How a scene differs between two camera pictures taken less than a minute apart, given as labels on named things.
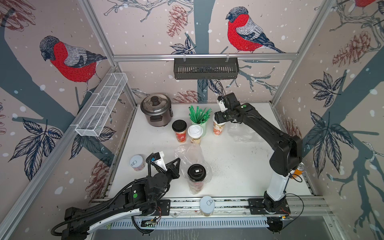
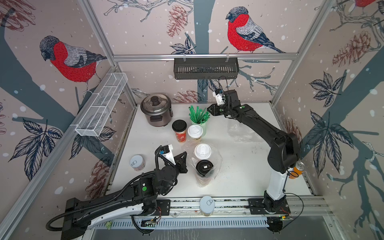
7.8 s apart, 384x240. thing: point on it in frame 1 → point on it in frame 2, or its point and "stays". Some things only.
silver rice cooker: (157, 110) stays
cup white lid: (217, 127) → (202, 151)
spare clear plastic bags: (243, 132) stays
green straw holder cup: (198, 117) stays
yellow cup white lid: (195, 132) stays
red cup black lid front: (196, 173) → (204, 168)
